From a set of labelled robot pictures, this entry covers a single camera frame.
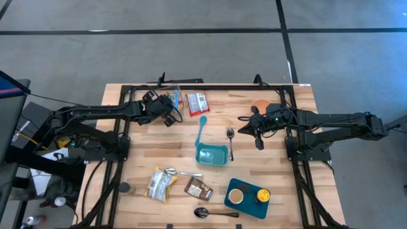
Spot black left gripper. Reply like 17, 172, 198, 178
138, 90, 178, 128

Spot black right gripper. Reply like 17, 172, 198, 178
237, 103, 292, 151

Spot blue striped ramen packet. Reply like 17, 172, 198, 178
172, 88, 184, 111

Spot jar with yellow lid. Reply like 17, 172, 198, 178
254, 188, 272, 204

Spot glass jar tan lid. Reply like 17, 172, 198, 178
228, 188, 245, 205

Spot yellow white ramen packet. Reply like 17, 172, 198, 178
144, 167, 178, 204

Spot clear plastic bin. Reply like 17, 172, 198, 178
133, 84, 185, 123

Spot orange bowl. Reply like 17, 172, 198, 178
249, 99, 274, 116

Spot black bar behind table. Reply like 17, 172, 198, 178
146, 78, 205, 85

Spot red barcode ramen packet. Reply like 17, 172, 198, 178
186, 91, 210, 117

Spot light blue plastic spoon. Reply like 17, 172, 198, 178
194, 115, 208, 148

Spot teal plastic container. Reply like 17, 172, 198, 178
195, 142, 230, 167

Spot silver metal spoon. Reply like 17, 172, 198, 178
163, 167, 203, 178

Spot dark blue plastic tray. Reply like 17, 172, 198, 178
223, 177, 272, 220

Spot brown orange snack packet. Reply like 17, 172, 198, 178
184, 176, 214, 202

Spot black spoon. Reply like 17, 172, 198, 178
193, 207, 240, 219

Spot black equipment box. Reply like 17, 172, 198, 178
12, 101, 68, 150

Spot white paper sheet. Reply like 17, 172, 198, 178
31, 147, 70, 197

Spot computer monitor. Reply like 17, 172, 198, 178
0, 69, 32, 165

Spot silver can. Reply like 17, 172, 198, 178
25, 215, 46, 226

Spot dark-handled metal spoon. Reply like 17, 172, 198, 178
226, 127, 235, 162

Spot black aluminium table frame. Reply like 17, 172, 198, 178
68, 83, 349, 229

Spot thin black floor cable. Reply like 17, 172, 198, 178
29, 93, 85, 108

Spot yellow cable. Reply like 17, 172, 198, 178
18, 130, 50, 151

